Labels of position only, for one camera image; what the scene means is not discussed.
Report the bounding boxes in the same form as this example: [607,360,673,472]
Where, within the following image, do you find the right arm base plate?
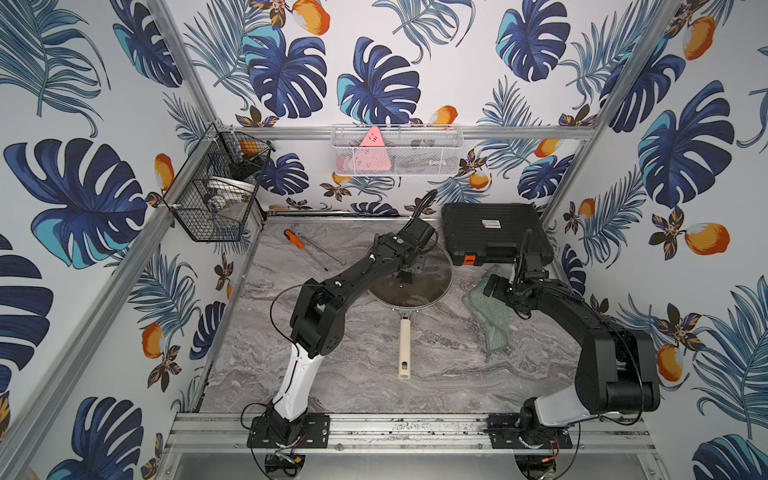
[484,410,573,450]

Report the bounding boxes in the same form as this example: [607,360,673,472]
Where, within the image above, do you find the aluminium front rail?
[165,413,656,455]

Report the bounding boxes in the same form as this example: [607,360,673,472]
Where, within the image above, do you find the glass pot lid black knob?
[369,244,453,307]

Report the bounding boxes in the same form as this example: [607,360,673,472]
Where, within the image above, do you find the green waffle cloth checkered trim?
[464,273,511,351]

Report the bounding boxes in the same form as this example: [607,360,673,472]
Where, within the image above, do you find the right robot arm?
[483,229,661,436]

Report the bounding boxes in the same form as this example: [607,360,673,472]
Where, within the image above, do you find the orange handled screwdriver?
[283,229,345,272]

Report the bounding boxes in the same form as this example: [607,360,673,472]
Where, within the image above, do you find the black plastic tool case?
[441,203,554,266]

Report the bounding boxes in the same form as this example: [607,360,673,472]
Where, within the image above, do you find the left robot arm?
[271,219,436,424]

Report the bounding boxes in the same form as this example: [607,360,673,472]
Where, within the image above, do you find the white mesh wall basket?
[331,125,464,176]

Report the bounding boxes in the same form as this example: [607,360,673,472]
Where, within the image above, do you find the frying pan cream handle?
[389,306,429,380]

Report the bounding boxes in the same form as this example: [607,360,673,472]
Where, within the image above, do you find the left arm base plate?
[247,411,331,450]

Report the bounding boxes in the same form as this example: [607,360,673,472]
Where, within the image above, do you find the pink triangular item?
[348,126,392,174]

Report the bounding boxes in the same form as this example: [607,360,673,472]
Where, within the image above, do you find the black wire basket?
[163,125,275,243]

